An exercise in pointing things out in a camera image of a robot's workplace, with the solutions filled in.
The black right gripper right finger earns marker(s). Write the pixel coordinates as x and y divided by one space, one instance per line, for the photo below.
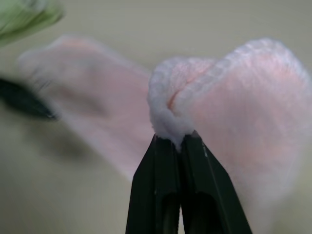
209 190

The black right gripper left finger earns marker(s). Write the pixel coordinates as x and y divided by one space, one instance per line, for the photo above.
151 185

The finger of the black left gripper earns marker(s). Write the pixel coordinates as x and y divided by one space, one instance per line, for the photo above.
22 100

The pink towel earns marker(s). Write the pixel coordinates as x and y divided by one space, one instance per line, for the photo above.
234 97

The green towel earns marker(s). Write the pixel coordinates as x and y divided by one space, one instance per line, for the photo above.
22 14

